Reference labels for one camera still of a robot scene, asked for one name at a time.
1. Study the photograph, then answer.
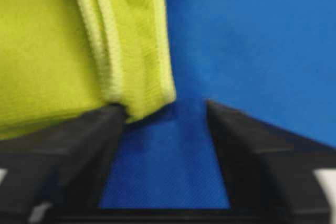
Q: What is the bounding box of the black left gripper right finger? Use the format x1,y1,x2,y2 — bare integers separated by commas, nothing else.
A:
206,100,335,223

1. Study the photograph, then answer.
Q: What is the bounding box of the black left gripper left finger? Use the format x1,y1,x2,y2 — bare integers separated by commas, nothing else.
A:
1,104,126,223

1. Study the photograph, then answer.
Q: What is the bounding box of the yellow-green towel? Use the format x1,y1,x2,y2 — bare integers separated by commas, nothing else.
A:
1,0,176,140

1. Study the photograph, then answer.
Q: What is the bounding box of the blue table cloth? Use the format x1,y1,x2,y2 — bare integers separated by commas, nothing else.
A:
100,0,335,208

